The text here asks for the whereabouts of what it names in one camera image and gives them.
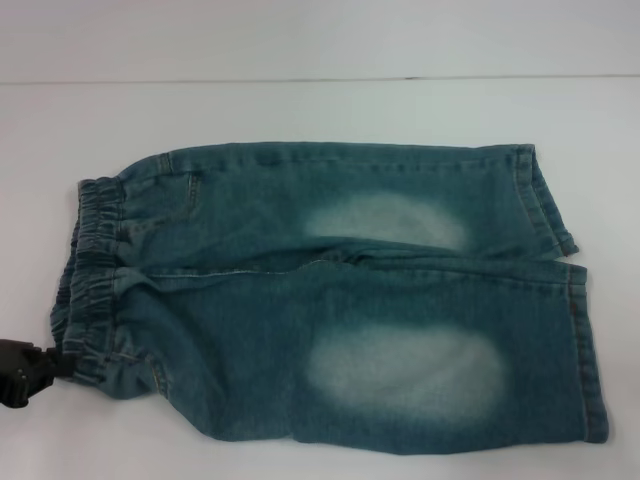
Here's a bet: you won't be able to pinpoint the blue denim shorts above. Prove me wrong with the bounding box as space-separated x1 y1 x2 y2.
51 142 612 444

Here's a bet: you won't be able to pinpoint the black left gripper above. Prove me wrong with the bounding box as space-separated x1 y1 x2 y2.
0 337 75 412

